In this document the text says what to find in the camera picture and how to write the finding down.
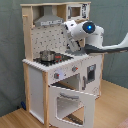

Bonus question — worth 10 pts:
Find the red oven knob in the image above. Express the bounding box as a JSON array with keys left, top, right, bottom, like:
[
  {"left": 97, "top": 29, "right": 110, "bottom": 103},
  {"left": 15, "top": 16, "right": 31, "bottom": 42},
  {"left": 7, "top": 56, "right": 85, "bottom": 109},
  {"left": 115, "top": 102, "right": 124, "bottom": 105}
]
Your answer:
[
  {"left": 54, "top": 73, "right": 59, "bottom": 79},
  {"left": 71, "top": 66, "right": 79, "bottom": 73}
]

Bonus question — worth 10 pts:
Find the grey toy dishwasher door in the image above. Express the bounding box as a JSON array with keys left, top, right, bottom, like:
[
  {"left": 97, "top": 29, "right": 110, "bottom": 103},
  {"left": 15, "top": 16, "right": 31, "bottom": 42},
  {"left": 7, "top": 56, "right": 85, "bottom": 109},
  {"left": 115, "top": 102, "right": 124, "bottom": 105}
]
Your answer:
[{"left": 87, "top": 65, "right": 96, "bottom": 83}]

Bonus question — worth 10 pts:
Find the red right oven knob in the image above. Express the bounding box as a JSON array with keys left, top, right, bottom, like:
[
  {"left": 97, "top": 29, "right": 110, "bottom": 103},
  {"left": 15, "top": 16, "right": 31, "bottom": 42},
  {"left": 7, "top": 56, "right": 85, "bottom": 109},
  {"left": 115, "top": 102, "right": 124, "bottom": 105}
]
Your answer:
[{"left": 71, "top": 66, "right": 79, "bottom": 73}]

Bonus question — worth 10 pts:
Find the small metal pot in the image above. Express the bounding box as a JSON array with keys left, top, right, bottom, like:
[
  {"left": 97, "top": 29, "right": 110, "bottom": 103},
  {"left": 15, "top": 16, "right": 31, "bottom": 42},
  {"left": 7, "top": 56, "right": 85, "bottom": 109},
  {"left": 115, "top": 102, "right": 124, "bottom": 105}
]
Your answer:
[{"left": 40, "top": 50, "right": 55, "bottom": 61}]

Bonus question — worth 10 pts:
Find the white microwave door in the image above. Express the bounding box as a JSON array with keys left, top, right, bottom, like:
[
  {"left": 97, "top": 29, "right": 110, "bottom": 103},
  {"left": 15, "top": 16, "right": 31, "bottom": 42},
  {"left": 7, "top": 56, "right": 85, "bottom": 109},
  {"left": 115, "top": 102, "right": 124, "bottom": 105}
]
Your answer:
[{"left": 67, "top": 3, "right": 89, "bottom": 20}]

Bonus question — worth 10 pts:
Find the white oven door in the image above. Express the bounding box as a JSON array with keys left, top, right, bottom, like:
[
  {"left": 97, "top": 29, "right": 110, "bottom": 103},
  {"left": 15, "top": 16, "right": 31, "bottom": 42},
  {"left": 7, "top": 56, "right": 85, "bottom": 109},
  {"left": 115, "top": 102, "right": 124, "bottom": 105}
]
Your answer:
[{"left": 49, "top": 86, "right": 95, "bottom": 128}]

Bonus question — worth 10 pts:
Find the red left oven knob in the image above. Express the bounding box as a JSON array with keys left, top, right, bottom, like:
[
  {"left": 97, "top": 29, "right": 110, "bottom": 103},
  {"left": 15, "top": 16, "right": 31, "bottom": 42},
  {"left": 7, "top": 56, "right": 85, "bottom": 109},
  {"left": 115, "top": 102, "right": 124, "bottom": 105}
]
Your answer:
[{"left": 54, "top": 73, "right": 59, "bottom": 79}]

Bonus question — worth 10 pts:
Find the black toy stovetop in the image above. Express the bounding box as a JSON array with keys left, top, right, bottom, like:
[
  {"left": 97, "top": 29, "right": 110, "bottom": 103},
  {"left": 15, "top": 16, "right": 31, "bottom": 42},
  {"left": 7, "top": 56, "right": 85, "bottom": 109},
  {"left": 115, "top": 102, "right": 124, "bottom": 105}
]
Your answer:
[{"left": 34, "top": 53, "right": 71, "bottom": 66}]

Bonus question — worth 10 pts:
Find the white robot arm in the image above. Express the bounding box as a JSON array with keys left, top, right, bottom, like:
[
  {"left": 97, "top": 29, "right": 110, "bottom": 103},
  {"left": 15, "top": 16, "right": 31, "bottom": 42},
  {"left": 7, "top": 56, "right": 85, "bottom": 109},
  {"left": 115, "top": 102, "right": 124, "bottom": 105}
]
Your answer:
[{"left": 65, "top": 20, "right": 128, "bottom": 54}]

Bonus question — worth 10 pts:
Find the grey range hood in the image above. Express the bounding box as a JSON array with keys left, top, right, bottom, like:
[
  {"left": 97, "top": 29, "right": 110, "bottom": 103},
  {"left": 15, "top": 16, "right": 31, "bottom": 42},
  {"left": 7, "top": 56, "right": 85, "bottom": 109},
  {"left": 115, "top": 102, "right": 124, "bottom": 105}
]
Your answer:
[{"left": 34, "top": 5, "right": 64, "bottom": 27}]

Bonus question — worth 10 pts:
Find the wooden toy kitchen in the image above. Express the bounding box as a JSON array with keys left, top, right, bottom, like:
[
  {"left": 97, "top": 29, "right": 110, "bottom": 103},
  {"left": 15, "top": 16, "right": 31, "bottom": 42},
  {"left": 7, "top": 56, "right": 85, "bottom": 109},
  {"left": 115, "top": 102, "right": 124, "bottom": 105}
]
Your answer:
[{"left": 22, "top": 2, "right": 103, "bottom": 128}]

